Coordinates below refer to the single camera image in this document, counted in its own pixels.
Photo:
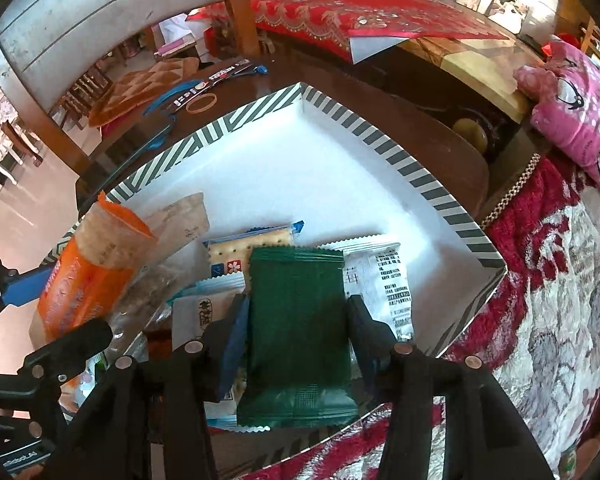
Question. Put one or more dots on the translucent brown packet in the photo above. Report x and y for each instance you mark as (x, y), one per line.
(180, 230)

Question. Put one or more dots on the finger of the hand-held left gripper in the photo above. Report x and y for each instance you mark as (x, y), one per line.
(25, 285)
(70, 347)

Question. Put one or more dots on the white light blue packet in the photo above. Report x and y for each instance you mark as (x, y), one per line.
(215, 285)

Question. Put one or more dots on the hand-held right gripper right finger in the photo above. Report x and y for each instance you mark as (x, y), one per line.
(362, 340)

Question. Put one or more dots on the blue toothbrush package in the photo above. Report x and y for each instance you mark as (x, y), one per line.
(230, 72)

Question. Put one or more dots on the white packet with black text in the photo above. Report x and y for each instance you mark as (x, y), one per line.
(380, 280)

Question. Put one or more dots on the wooden table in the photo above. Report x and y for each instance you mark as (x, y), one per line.
(480, 60)

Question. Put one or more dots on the red patterned tablecloth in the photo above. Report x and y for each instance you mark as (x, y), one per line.
(330, 5)

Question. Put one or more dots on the white chair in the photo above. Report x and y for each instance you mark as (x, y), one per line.
(0, 115)

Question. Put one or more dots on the dark green snack packet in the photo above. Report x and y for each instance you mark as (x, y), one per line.
(295, 320)

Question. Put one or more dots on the green white striped box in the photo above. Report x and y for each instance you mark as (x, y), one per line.
(305, 160)

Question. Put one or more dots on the orange cracker packet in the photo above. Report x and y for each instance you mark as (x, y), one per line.
(85, 275)

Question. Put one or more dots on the floral fleece blanket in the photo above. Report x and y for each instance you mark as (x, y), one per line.
(555, 310)

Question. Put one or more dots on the pink penguin quilt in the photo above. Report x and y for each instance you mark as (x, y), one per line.
(580, 110)

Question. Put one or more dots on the wooden post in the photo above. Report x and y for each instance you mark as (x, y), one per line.
(240, 10)

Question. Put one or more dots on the white packet brown logo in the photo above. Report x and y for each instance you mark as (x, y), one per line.
(195, 315)

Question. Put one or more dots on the blue cracker packet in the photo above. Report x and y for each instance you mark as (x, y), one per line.
(225, 255)

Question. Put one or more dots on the yellow round object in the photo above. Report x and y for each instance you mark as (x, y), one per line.
(470, 135)

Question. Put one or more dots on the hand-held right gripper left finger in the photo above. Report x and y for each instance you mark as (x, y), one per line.
(232, 340)

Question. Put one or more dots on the dark round table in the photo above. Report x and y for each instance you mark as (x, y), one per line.
(380, 105)

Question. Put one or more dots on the small wall photo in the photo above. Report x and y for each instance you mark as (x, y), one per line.
(467, 1)

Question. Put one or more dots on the large wall photo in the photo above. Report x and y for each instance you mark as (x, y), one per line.
(507, 10)

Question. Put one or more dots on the tan rubber band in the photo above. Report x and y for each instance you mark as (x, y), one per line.
(211, 98)

